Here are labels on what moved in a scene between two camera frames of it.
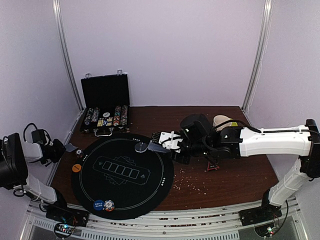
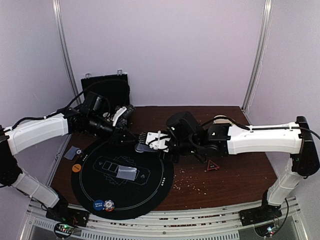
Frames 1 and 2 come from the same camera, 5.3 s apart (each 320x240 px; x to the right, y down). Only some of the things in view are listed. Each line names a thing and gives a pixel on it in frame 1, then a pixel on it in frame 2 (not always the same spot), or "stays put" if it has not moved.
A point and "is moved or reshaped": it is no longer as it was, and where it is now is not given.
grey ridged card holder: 155,147 is moved or reshaped
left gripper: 61,149 -> 119,132
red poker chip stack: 108,205 stays put
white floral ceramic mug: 219,119 stays put
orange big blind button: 76,168 stays put
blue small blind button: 98,205 stays put
